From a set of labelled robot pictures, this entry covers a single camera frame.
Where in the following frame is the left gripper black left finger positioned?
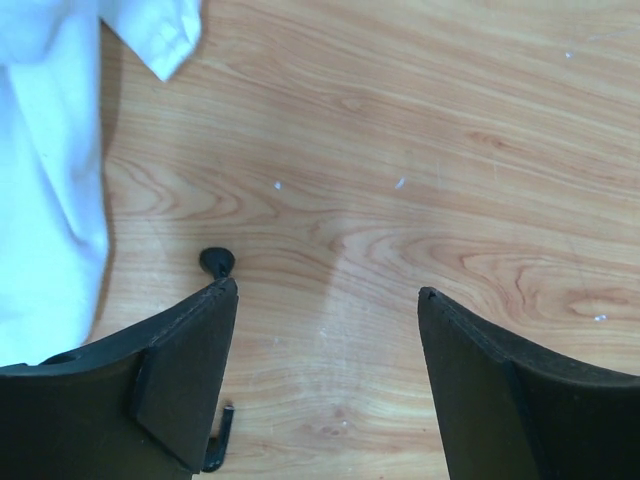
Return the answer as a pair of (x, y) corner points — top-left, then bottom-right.
(1, 278), (238, 479)

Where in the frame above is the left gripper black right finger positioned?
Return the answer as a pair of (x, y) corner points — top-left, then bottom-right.
(418, 287), (639, 479)

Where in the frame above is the black earbud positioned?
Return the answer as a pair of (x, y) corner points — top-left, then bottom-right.
(201, 404), (235, 473)
(199, 247), (236, 279)

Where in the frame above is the white crumpled cloth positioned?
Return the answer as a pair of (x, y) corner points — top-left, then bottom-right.
(1, 0), (201, 365)

